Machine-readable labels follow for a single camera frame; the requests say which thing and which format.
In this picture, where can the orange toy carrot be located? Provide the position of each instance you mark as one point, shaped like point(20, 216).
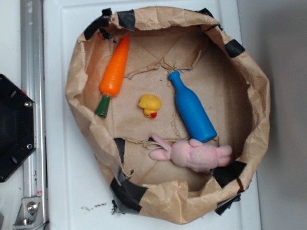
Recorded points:
point(113, 76)

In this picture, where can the aluminium frame rail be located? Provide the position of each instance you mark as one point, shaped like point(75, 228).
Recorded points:
point(33, 82)

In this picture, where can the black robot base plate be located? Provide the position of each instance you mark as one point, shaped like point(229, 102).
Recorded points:
point(17, 128)

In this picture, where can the metal corner bracket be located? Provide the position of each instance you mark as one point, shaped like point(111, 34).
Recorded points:
point(30, 215)

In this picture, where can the yellow rubber duck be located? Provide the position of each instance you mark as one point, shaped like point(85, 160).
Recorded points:
point(150, 105)

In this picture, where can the blue toy bottle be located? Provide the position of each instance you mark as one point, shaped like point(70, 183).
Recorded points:
point(192, 111)

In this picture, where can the pink plush bunny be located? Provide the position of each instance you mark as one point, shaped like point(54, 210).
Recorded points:
point(193, 154)

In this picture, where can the white tray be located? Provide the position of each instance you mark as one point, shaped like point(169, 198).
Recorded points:
point(78, 194)

